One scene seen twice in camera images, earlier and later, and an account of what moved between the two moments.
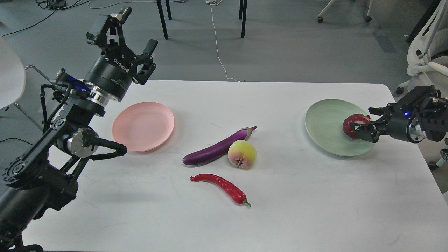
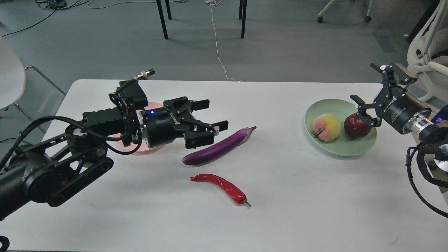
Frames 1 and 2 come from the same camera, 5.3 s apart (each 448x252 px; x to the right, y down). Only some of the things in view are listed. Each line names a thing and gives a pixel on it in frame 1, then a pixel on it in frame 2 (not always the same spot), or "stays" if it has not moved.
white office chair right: (428, 50) stays
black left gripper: (112, 74) to (161, 125)
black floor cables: (56, 5) stays
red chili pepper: (236, 194) stays
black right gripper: (393, 123) to (396, 107)
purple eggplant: (216, 150) stays
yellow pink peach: (242, 153) to (326, 126)
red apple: (350, 129) stays
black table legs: (241, 16) stays
